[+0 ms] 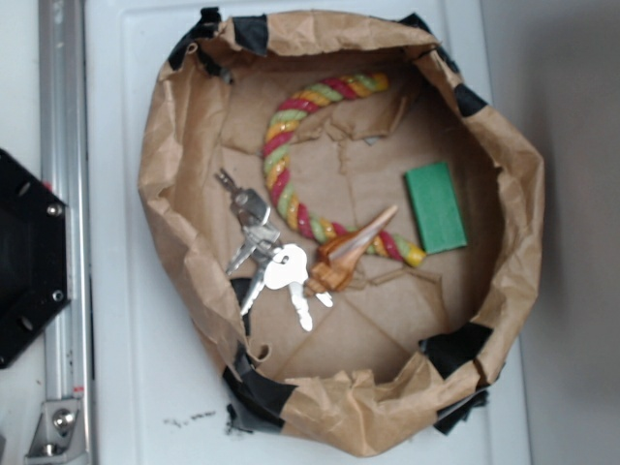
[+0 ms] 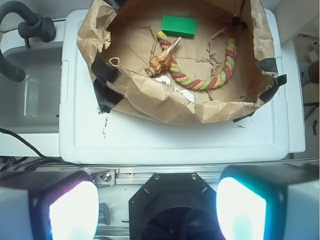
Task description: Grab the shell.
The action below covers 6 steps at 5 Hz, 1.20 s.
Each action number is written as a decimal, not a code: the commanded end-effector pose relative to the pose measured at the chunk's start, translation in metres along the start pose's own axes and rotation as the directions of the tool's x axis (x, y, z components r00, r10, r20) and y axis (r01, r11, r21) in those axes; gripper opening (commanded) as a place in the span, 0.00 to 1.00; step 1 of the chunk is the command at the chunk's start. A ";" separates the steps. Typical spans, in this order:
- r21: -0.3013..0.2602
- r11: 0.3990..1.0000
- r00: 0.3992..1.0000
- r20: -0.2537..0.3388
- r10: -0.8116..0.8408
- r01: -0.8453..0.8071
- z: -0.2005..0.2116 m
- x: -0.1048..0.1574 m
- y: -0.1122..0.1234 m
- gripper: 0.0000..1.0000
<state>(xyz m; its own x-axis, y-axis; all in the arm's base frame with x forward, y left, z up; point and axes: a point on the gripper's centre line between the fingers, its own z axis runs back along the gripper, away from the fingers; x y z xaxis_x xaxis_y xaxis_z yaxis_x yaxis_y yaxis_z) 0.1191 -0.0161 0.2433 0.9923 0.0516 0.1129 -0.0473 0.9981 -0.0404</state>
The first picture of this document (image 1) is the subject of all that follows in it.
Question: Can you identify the brown pointed spiral shell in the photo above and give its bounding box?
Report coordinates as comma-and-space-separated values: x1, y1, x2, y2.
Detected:
304, 205, 397, 296

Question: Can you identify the silver key bunch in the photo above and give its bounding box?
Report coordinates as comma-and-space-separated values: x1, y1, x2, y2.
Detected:
215, 170, 314, 331

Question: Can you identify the brown paper bag bin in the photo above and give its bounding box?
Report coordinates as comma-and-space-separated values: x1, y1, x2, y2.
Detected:
139, 8, 544, 457

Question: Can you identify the green rectangular block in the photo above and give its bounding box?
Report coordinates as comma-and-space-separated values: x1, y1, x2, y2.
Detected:
405, 162, 468, 254

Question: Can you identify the red yellow green twisted rope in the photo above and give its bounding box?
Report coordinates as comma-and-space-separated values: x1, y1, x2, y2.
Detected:
262, 72, 427, 268

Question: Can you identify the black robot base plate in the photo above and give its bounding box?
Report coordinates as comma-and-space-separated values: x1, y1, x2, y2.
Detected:
1, 150, 69, 369

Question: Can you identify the aluminium extrusion rail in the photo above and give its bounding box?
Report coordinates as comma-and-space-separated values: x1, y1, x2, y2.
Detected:
38, 1, 93, 400

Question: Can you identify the metal corner bracket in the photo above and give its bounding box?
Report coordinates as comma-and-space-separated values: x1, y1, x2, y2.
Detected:
24, 398, 89, 464

